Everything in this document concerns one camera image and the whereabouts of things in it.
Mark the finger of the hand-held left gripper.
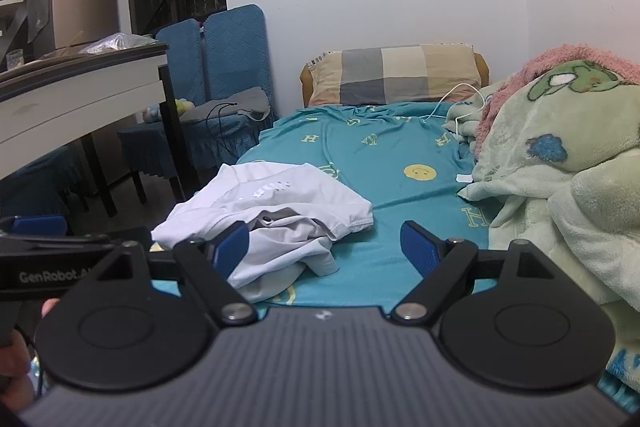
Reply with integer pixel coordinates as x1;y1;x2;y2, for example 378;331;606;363
0;216;112;259

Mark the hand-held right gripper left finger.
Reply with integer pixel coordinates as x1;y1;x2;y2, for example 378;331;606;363
92;221;261;326

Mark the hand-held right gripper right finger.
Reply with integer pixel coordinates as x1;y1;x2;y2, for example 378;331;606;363
390;220;558;326

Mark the white t-shirt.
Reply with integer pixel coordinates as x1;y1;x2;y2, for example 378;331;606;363
150;161;375;303

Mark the person's left hand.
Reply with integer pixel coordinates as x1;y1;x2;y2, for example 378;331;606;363
0;298;62;414

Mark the blue covered chair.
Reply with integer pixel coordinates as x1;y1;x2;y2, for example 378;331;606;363
117;19;206;204
180;4;275;170
0;146;87;222

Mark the teal printed bed sheet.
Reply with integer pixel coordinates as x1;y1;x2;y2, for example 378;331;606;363
150;101;506;308

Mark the white table with black legs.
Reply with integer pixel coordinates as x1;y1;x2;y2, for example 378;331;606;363
0;42;202;214

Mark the yellow and blue plush toy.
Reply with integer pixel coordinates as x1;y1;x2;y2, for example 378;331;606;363
144;99;197;124

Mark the green fleece blanket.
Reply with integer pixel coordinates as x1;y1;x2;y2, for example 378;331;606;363
445;59;640;408

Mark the checked pillow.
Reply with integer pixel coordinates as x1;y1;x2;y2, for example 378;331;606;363
300;43;490;108

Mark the clear plastic bag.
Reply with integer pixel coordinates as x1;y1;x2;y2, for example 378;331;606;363
79;33;157;56

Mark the pink fluffy blanket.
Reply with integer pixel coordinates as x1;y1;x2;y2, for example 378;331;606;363
475;44;640;158

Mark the black cable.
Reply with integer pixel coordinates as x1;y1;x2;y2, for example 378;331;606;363
205;102;266;168

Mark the white charging cable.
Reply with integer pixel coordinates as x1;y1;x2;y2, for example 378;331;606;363
422;83;488;142

